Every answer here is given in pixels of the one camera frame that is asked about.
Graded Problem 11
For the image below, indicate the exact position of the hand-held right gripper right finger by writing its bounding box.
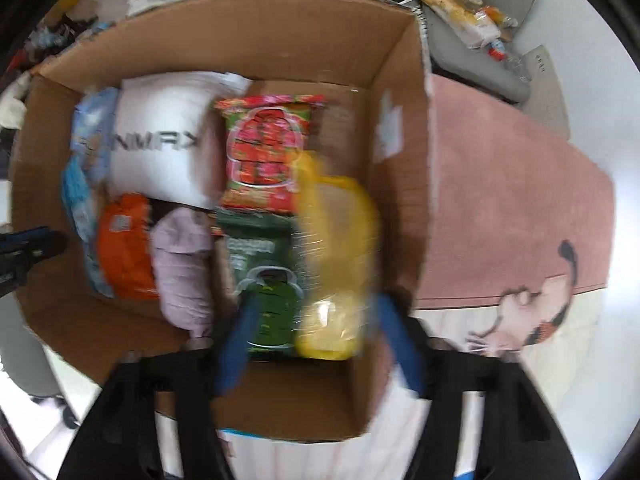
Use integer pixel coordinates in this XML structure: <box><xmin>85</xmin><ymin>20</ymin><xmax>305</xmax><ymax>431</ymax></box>
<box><xmin>375</xmin><ymin>290</ymin><xmax>583</xmax><ymax>480</ymax></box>

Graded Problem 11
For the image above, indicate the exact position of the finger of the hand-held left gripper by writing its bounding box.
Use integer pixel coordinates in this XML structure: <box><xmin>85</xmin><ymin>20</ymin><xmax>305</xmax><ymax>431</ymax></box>
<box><xmin>0</xmin><ymin>227</ymin><xmax>68</xmax><ymax>272</ymax></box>
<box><xmin>0</xmin><ymin>271</ymin><xmax>30</xmax><ymax>297</ymax></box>

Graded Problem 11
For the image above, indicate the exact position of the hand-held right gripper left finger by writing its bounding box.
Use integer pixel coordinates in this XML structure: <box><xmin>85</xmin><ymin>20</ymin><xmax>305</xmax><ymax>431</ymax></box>
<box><xmin>62</xmin><ymin>290</ymin><xmax>263</xmax><ymax>480</ymax></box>

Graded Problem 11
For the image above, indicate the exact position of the long blue snack packet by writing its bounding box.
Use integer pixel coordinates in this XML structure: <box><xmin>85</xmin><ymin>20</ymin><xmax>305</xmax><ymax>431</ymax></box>
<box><xmin>61</xmin><ymin>155</ymin><xmax>116</xmax><ymax>298</ymax></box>

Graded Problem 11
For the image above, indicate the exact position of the green snack packet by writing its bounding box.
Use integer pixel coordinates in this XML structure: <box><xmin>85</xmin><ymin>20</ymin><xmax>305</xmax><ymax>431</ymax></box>
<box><xmin>212</xmin><ymin>210</ymin><xmax>306</xmax><ymax>361</ymax></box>

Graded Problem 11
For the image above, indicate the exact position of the orange snack packet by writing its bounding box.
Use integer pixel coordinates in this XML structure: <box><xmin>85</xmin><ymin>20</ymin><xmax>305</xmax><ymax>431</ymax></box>
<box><xmin>96</xmin><ymin>194</ymin><xmax>161</xmax><ymax>302</ymax></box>

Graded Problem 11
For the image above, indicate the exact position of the yellow banana-shaped pouch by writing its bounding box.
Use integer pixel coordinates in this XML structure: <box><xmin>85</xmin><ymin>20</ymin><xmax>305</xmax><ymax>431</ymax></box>
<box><xmin>292</xmin><ymin>152</ymin><xmax>381</xmax><ymax>361</ymax></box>

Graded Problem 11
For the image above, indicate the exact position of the light blue tissue packet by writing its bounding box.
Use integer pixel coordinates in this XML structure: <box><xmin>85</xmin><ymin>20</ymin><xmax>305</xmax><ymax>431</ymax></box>
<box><xmin>70</xmin><ymin>87</ymin><xmax>121</xmax><ymax>171</ymax></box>

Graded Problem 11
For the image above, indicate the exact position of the white pillow pack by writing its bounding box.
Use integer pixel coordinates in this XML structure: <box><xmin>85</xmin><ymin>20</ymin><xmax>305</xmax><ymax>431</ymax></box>
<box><xmin>107</xmin><ymin>72</ymin><xmax>251</xmax><ymax>211</ymax></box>

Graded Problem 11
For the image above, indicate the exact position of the red snack packet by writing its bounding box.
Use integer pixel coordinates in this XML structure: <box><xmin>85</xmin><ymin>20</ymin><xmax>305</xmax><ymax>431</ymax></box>
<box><xmin>215</xmin><ymin>94</ymin><xmax>328</xmax><ymax>216</ymax></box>

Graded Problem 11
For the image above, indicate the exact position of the cardboard box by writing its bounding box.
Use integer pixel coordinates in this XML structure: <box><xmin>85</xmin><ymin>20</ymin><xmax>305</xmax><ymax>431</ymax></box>
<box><xmin>7</xmin><ymin>0</ymin><xmax>436</xmax><ymax>443</ymax></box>

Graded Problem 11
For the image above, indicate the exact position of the grey chair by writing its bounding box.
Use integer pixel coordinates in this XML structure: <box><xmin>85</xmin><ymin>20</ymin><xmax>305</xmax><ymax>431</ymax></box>
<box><xmin>425</xmin><ymin>0</ymin><xmax>541</xmax><ymax>106</ymax></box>
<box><xmin>0</xmin><ymin>292</ymin><xmax>66</xmax><ymax>401</ymax></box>

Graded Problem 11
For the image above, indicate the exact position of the striped table mat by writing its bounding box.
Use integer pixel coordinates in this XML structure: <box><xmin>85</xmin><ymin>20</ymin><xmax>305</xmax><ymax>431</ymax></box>
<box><xmin>155</xmin><ymin>287</ymin><xmax>608</xmax><ymax>480</ymax></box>

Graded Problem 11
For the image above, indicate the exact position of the white goose plush toy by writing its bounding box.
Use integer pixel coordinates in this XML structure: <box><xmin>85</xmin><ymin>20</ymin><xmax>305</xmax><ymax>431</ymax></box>
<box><xmin>0</xmin><ymin>72</ymin><xmax>31</xmax><ymax>128</ymax></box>

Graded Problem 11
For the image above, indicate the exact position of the cat-shaped mat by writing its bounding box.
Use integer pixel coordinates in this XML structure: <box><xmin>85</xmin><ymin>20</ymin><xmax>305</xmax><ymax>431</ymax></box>
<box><xmin>465</xmin><ymin>240</ymin><xmax>581</xmax><ymax>358</ymax></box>

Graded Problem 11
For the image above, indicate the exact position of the pink blanket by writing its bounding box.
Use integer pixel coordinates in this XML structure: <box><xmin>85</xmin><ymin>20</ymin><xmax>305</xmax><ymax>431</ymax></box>
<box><xmin>415</xmin><ymin>72</ymin><xmax>616</xmax><ymax>311</ymax></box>

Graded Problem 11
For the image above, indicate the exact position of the grey perforated panel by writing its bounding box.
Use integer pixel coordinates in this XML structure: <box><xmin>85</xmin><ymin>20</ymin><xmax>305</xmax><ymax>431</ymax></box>
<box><xmin>520</xmin><ymin>45</ymin><xmax>571</xmax><ymax>141</ymax></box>

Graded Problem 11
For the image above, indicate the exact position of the yellow plastic bag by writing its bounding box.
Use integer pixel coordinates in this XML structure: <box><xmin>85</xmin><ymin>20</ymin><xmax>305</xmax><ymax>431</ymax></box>
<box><xmin>419</xmin><ymin>0</ymin><xmax>518</xmax><ymax>51</ymax></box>

